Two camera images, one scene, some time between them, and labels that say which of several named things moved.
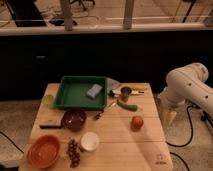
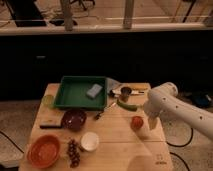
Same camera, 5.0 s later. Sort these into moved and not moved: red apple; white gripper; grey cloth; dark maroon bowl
Moved: white gripper
Not moved: grey cloth; red apple; dark maroon bowl
